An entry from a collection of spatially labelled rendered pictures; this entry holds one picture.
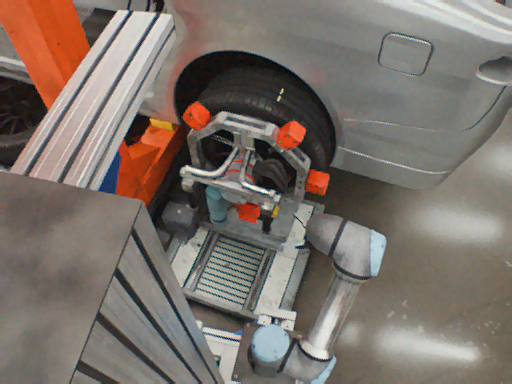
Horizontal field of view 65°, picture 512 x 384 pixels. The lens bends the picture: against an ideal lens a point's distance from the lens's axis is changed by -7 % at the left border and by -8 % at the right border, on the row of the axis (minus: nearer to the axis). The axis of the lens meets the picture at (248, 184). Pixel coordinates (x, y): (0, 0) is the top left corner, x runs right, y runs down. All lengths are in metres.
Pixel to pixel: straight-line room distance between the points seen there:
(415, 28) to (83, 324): 1.32
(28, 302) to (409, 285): 2.44
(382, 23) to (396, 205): 1.66
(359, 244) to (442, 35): 0.73
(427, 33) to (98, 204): 1.25
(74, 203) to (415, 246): 2.52
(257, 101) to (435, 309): 1.63
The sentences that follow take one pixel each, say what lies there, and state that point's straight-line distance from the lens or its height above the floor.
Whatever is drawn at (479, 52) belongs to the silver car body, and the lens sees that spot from 1.54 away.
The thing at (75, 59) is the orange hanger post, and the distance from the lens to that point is 1.50.
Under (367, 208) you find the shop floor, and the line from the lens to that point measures 2.88.
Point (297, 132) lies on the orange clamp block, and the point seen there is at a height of 1.14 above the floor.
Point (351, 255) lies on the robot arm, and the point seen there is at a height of 1.31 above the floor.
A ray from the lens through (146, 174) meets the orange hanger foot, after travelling 2.18.
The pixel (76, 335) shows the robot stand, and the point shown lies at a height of 2.03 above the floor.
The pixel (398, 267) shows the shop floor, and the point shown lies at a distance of 2.73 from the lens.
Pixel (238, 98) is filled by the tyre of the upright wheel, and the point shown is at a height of 1.17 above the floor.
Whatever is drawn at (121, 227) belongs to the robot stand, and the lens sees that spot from 0.44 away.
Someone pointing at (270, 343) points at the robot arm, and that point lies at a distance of 1.39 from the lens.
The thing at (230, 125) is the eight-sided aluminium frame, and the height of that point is 1.12.
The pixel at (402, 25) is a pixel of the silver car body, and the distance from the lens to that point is 1.50.
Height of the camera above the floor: 2.39
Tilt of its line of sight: 56 degrees down
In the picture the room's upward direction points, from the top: 2 degrees counter-clockwise
